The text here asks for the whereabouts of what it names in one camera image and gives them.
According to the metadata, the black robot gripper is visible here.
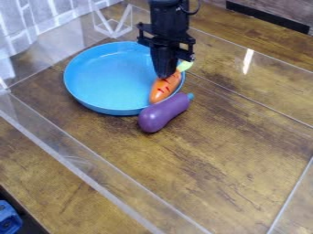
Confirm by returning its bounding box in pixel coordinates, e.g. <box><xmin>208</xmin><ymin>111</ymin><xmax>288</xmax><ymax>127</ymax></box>
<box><xmin>136</xmin><ymin>0</ymin><xmax>195</xmax><ymax>78</ymax></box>

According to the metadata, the orange toy carrot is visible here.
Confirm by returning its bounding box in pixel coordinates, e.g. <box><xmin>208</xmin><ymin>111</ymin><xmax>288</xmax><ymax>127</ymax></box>
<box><xmin>149</xmin><ymin>61</ymin><xmax>192</xmax><ymax>104</ymax></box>

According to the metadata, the blue round plastic tray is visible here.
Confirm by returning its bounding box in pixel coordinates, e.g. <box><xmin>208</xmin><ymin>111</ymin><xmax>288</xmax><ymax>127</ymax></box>
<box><xmin>62</xmin><ymin>40</ymin><xmax>187</xmax><ymax>117</ymax></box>

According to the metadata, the purple toy eggplant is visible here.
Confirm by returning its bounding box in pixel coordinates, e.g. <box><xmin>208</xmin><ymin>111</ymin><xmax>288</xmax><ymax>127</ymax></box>
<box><xmin>137</xmin><ymin>92</ymin><xmax>193</xmax><ymax>133</ymax></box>

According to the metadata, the black baseboard strip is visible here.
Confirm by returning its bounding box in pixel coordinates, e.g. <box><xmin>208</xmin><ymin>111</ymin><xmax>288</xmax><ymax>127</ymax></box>
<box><xmin>226</xmin><ymin>0</ymin><xmax>310</xmax><ymax>35</ymax></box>

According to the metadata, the white patterned curtain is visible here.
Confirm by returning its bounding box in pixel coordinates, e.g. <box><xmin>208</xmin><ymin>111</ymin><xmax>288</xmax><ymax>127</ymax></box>
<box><xmin>0</xmin><ymin>0</ymin><xmax>120</xmax><ymax>59</ymax></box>

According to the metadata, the blue object at corner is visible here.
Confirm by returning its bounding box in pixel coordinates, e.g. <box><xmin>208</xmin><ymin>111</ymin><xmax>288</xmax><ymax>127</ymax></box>
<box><xmin>0</xmin><ymin>200</ymin><xmax>22</xmax><ymax>234</ymax></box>

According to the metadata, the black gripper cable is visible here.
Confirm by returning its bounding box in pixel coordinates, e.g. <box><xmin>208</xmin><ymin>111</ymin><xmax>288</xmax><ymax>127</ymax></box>
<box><xmin>177</xmin><ymin>0</ymin><xmax>203</xmax><ymax>16</ymax></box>

